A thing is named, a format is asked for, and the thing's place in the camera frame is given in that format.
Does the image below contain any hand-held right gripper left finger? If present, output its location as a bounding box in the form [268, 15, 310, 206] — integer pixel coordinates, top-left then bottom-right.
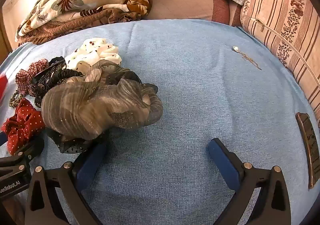
[24, 140, 109, 225]

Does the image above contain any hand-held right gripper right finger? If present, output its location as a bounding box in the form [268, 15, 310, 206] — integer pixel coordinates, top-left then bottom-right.
[207, 138, 292, 225]

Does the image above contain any red dotted scrunchie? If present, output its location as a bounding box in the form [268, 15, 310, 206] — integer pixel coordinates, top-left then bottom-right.
[1, 98, 46, 155]

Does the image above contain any leopard print scrunchie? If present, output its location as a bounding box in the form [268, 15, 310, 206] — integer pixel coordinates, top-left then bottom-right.
[9, 89, 25, 109]

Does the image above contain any grey striped mesh scrunchie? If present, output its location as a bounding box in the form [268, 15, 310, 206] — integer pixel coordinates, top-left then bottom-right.
[41, 60, 163, 140]

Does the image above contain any black dotted mesh scrunchie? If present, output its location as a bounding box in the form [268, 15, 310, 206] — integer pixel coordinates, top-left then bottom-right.
[46, 130, 109, 153]

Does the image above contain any red checked scrunchie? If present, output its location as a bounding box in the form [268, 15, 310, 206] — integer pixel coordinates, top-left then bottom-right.
[15, 59, 49, 96]

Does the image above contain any black satin scrunchie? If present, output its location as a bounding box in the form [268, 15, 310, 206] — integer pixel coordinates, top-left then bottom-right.
[46, 69, 83, 91]

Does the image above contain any light blue terry blanket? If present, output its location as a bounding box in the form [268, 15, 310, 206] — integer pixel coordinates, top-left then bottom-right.
[0, 19, 318, 225]

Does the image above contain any white dotted scrunchie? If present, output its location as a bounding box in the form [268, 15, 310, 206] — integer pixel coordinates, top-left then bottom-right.
[64, 38, 122, 71]

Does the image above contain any small silver pin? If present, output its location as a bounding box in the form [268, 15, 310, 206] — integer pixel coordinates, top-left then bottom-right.
[232, 46, 262, 71]

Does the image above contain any striped floral pillow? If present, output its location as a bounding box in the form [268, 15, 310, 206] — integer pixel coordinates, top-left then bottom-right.
[240, 0, 320, 125]

